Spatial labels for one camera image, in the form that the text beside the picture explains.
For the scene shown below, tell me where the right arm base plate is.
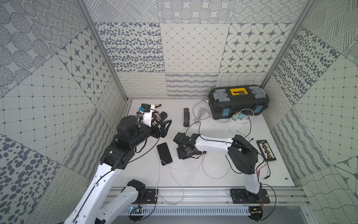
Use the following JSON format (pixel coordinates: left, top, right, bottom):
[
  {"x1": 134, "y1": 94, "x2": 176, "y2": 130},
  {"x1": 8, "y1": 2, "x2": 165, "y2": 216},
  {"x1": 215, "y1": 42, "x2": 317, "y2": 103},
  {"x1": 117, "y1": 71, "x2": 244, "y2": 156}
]
[{"x1": 229, "y1": 188, "x2": 270, "y2": 204}]

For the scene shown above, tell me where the black phone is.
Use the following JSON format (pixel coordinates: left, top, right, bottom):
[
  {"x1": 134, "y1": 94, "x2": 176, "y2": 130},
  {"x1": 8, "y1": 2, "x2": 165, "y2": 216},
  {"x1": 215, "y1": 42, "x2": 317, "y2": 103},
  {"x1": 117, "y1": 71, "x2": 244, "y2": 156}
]
[
  {"x1": 177, "y1": 148, "x2": 186, "y2": 159},
  {"x1": 157, "y1": 143, "x2": 172, "y2": 166}
]

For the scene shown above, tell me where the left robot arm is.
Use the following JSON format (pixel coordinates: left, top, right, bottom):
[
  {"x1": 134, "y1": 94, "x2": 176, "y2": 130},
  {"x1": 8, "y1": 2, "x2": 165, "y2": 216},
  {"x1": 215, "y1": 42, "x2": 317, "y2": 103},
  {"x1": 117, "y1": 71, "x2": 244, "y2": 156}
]
[{"x1": 65, "y1": 109, "x2": 172, "y2": 224}]

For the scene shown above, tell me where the coiled grey cable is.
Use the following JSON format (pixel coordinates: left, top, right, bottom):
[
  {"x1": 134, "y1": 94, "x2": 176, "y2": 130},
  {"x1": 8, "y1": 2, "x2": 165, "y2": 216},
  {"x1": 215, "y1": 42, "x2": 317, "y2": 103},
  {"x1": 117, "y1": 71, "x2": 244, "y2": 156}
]
[{"x1": 192, "y1": 100, "x2": 213, "y2": 124}]

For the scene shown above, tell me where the dark corrugated hose piece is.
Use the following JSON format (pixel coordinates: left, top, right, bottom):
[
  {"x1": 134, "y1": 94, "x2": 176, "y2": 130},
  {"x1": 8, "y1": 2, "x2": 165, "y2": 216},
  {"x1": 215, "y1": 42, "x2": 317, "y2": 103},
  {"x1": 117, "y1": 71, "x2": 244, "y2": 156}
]
[{"x1": 183, "y1": 107, "x2": 191, "y2": 128}]

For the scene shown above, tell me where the black yellow toolbox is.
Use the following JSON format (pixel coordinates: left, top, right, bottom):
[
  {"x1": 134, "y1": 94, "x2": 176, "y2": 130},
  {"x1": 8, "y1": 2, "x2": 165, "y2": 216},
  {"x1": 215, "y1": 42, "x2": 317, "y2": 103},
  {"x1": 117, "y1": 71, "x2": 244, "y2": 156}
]
[{"x1": 208, "y1": 85, "x2": 269, "y2": 119}]

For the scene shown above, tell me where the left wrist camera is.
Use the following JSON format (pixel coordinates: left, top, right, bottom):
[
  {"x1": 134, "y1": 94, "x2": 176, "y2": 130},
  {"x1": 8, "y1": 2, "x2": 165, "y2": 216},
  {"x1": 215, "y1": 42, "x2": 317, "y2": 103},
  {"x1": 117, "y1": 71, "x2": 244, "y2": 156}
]
[{"x1": 139, "y1": 104, "x2": 156, "y2": 127}]

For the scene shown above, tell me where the green white power strip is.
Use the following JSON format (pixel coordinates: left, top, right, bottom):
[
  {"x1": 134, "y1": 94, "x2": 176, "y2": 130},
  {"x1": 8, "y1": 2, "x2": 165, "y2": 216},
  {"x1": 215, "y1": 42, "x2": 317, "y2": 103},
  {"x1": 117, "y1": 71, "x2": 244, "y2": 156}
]
[{"x1": 231, "y1": 112, "x2": 247, "y2": 121}]

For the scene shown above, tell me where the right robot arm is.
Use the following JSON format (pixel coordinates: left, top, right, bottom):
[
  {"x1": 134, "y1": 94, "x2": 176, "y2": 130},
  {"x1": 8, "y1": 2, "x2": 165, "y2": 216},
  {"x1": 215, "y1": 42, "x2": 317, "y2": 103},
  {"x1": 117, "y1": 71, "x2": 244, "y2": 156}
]
[{"x1": 173, "y1": 133, "x2": 262, "y2": 196}]

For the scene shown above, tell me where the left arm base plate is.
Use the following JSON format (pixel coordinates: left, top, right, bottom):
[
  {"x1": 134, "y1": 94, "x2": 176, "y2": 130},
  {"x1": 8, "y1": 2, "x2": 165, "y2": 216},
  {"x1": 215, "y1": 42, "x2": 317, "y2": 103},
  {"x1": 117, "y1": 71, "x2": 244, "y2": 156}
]
[{"x1": 133, "y1": 188, "x2": 158, "y2": 204}]

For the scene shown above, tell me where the white charging cable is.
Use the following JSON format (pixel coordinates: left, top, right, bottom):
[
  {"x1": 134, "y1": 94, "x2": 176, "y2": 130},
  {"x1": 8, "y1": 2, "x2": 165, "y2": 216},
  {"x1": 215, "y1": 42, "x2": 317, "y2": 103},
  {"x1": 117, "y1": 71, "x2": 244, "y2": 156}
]
[
  {"x1": 201, "y1": 152, "x2": 241, "y2": 180},
  {"x1": 155, "y1": 163, "x2": 185, "y2": 205},
  {"x1": 160, "y1": 156, "x2": 203, "y2": 173}
]

